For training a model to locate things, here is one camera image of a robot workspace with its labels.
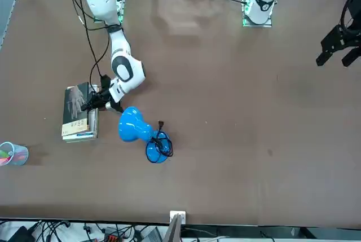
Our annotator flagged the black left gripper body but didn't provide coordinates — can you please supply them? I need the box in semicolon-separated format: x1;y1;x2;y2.
338;24;361;50

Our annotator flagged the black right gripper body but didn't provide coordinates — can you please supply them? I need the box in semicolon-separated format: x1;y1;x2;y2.
94;87;114;108

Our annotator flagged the black and cream book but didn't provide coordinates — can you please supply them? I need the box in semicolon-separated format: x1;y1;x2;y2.
61;81;96;137

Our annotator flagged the white book blue print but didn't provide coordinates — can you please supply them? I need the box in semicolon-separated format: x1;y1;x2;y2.
61;83;100;143

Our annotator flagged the blue desk lamp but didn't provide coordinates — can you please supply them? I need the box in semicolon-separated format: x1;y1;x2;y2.
117;106;174;165

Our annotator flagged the blue mesh pen cup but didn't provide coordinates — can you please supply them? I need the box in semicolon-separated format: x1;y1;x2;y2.
0;141;29;166

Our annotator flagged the grey power adapter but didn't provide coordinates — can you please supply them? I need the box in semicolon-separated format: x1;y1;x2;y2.
145;226;164;242

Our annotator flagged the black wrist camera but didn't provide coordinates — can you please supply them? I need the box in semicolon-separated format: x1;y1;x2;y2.
99;74;112;91
348;0;361;28

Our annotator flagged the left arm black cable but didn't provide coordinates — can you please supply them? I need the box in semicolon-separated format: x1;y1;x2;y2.
340;0;357;30

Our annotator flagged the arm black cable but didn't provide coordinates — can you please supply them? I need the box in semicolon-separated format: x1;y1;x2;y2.
340;0;357;30
65;0;111;96

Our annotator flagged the black lamp cable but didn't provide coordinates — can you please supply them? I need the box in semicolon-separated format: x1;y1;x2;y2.
145;120;174;165

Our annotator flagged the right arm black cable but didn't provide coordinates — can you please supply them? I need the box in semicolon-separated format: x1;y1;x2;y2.
65;0;111;96

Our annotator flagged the grey aluminium post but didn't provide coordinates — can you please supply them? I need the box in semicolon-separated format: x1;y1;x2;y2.
163;210;187;242

